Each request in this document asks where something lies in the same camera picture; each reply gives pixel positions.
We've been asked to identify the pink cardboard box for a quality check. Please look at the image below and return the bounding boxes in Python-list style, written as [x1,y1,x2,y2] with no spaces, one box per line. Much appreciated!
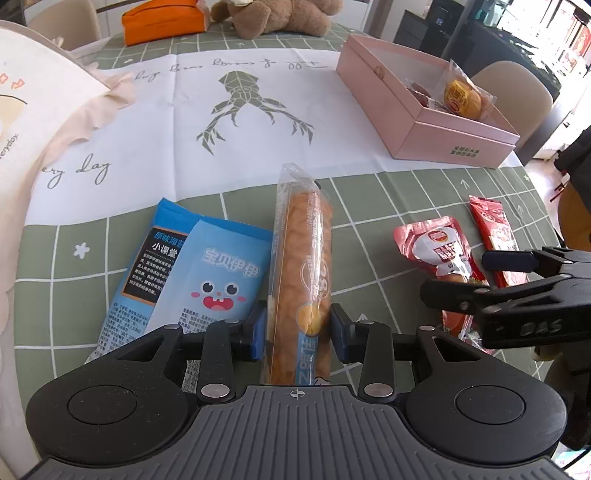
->
[335,33,521,169]

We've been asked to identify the blue snack packet black label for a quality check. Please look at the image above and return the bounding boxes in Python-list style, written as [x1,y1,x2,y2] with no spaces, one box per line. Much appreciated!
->
[85,198,204,365]

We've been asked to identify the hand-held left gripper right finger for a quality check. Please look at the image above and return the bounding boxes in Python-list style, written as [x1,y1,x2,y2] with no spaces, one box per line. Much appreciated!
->
[330,302,492,401]

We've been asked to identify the orange zip pouch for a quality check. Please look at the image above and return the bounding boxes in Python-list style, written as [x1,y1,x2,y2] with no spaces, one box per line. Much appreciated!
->
[121,0,208,47]

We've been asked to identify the black cabinet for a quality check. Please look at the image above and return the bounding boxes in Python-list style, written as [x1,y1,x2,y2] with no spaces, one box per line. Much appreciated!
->
[396,0,467,47]

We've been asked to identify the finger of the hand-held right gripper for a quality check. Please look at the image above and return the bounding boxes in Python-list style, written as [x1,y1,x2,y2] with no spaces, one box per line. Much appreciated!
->
[420,276,497,315]
[481,246,591,278]

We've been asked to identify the white mat with script print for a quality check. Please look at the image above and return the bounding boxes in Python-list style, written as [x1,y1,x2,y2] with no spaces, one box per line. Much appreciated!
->
[25,34,529,227]

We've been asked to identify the long twisted bread packet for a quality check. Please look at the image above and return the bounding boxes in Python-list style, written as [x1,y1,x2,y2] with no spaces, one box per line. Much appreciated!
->
[261,162,334,386]

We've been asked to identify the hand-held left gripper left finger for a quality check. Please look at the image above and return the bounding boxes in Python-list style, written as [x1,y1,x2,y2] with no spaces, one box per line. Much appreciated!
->
[107,300,269,403]

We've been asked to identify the cartoon printed canvas bag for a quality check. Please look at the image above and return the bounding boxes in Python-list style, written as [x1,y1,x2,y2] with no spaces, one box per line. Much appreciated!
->
[0,18,137,480]

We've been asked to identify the light blue cartoon snack packet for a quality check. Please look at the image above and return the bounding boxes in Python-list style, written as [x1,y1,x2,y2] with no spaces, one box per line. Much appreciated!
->
[143,219,274,393]

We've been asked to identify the round pastry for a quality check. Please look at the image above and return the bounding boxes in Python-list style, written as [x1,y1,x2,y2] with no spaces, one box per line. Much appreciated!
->
[443,59,496,121]

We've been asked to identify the red sausage packet white label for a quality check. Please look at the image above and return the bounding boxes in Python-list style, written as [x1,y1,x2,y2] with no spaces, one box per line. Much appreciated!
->
[393,217,490,352]

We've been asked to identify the brown teddy bear plush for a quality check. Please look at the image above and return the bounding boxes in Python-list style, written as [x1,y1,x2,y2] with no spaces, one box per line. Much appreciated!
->
[210,0,345,38]

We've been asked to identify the narrow red snack packet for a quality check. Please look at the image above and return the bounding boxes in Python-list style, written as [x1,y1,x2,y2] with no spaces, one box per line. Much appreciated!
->
[468,195,529,287]

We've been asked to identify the beige chair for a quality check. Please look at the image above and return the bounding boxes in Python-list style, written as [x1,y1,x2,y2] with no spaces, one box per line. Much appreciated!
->
[471,60,553,158]
[28,0,101,51]

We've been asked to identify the green checked tablecloth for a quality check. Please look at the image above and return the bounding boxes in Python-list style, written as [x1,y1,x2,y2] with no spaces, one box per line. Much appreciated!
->
[14,18,568,416]

